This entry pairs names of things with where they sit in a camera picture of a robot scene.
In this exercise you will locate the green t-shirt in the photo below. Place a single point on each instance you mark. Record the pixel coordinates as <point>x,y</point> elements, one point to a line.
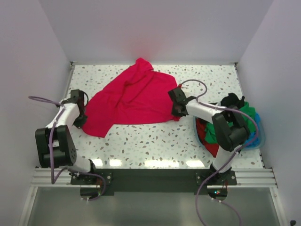
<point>247,117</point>

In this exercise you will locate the black t-shirt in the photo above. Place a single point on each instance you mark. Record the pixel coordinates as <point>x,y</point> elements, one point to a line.
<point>232,100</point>

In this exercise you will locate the blue plastic laundry basket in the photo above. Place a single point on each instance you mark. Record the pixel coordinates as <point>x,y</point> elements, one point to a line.
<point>205,133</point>

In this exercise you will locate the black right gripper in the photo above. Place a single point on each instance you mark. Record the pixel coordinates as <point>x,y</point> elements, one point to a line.
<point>176,114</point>

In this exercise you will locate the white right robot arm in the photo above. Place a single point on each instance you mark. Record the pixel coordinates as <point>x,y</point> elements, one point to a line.
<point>230,127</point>

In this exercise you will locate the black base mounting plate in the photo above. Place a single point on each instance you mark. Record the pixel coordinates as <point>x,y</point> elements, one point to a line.
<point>110,181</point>

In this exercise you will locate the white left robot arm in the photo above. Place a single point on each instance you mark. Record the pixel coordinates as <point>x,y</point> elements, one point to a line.
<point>54,143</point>

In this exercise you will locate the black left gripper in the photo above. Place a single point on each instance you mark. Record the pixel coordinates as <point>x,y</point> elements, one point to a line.
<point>79,123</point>

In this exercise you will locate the blue t-shirt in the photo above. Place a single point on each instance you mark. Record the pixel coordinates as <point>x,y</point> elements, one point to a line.
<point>256,136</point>

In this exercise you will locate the dark red t-shirt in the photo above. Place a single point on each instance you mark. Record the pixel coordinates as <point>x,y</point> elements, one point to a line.
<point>212,146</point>

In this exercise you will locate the pink red t-shirt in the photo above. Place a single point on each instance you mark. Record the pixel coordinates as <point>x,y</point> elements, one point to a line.
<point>139,95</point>

